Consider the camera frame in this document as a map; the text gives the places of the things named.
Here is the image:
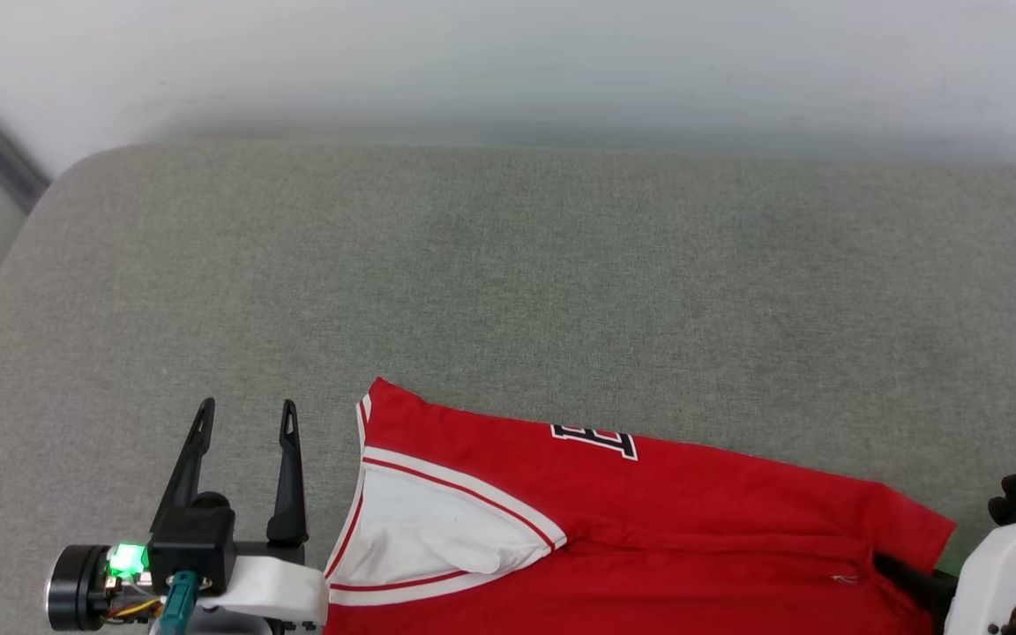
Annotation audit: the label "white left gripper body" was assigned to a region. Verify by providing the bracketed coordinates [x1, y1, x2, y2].
[199, 541, 328, 635]

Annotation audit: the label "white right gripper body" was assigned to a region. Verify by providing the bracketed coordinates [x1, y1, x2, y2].
[945, 518, 1016, 635]

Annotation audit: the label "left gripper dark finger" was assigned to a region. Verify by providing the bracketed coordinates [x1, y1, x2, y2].
[266, 400, 309, 543]
[155, 399, 215, 530]

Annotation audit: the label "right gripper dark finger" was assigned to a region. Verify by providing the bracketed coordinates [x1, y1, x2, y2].
[874, 554, 959, 631]

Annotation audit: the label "red and white jersey garment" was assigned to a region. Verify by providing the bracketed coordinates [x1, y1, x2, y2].
[323, 377, 957, 635]

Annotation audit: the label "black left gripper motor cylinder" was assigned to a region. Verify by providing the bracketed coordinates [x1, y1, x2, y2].
[43, 544, 149, 632]

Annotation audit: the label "teal left camera plug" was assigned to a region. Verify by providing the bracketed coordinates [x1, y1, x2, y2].
[158, 571, 200, 635]

